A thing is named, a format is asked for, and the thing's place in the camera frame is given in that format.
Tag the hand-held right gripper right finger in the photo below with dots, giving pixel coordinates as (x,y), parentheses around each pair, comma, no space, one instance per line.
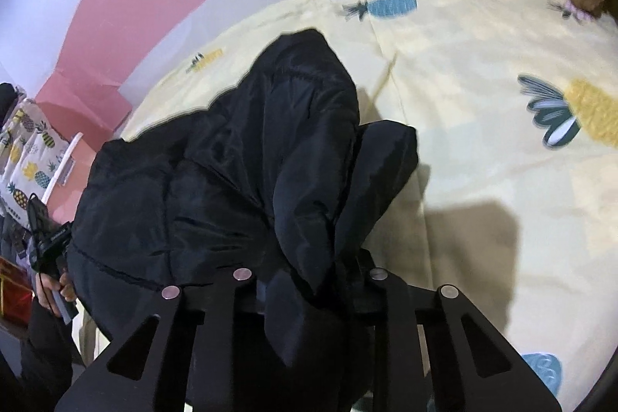
(382,293)

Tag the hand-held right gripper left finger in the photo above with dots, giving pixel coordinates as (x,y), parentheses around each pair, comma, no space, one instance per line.
(241,293)

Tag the black jacket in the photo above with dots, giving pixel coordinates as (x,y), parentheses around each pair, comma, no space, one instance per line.
(231,180)

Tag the person's left forearm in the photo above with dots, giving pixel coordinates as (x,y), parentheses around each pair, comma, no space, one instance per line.
(46,359)

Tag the person's left hand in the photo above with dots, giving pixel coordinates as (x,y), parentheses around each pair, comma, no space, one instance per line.
(50,289)

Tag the red box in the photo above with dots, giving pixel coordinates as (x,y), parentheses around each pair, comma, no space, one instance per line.
(14,291)

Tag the white pineapple print cushion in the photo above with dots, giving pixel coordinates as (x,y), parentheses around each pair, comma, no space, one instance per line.
(29,151)

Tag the cream pineapple print bedsheet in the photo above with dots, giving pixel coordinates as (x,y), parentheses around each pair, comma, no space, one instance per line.
(483,141)

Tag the white rail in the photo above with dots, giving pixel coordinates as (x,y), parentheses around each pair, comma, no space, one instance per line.
(65,166)

